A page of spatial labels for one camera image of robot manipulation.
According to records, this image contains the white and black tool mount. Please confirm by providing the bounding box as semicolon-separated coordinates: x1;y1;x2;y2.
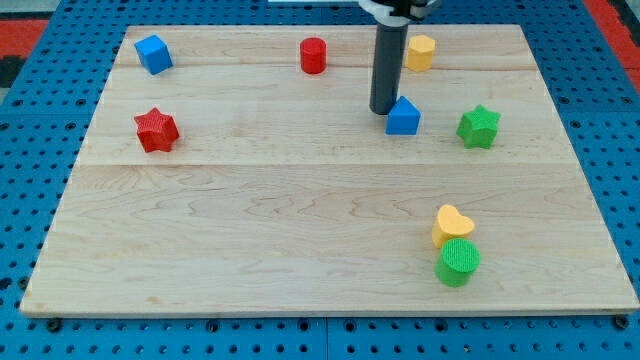
358;0;442;26

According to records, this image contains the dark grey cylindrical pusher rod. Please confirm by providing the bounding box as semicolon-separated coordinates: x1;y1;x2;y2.
369;23;408;115

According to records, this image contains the blue triangle block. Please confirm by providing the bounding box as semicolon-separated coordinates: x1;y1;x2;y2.
385;96;421;135

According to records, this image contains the yellow heart block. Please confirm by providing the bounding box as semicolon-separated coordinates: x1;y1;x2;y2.
431;204;475;248

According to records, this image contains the yellow hexagon block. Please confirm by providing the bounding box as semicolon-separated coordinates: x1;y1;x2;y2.
405;35;436;72

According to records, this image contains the red cylinder block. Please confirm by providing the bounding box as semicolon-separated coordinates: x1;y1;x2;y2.
300;37;327;75

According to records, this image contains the green star block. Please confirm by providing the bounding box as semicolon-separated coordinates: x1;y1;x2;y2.
456;105;501;149

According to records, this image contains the light wooden board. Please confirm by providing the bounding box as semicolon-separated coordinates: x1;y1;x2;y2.
20;25;639;319

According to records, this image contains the green cylinder block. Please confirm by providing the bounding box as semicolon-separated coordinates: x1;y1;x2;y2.
435;238;481;287

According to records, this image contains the blue cube block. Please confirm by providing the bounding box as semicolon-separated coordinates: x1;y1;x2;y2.
134;35;173;75

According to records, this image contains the red star block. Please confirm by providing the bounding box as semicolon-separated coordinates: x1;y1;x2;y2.
134;108;179;153

